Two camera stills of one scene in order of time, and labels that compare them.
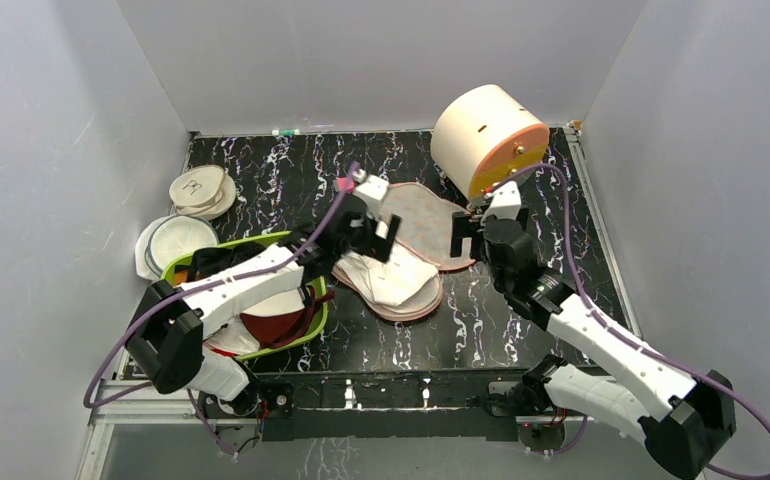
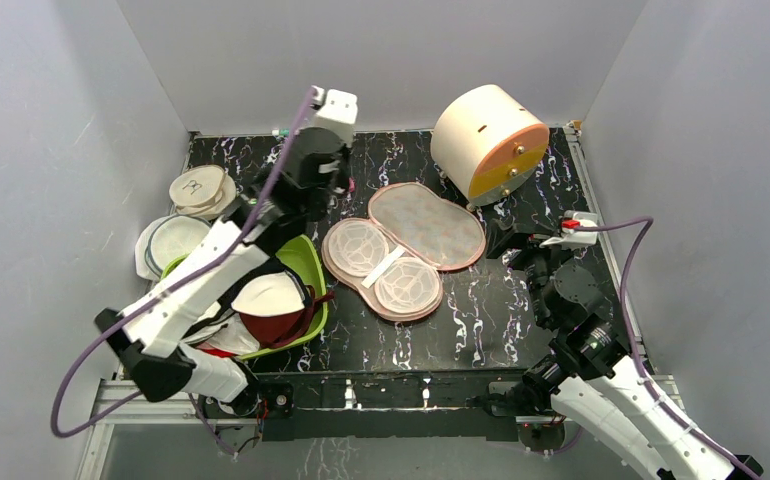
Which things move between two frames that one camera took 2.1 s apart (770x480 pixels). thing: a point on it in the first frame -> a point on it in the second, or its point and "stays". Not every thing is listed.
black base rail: (433, 406) stays
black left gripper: (377, 247) -> (346, 161)
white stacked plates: (163, 238) stays
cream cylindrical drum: (482, 134) stays
